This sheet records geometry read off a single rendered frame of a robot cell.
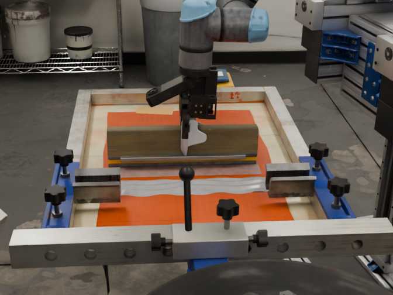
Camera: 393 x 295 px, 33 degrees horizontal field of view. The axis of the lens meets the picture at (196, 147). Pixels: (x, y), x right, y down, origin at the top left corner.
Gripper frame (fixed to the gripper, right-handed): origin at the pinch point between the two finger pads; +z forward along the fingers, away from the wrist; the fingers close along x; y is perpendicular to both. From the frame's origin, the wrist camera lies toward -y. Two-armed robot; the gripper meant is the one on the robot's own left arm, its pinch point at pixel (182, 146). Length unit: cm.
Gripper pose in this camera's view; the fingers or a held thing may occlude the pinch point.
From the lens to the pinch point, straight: 156.9
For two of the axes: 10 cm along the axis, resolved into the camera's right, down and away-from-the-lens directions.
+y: 9.9, 0.1, 1.0
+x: -0.9, -4.3, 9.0
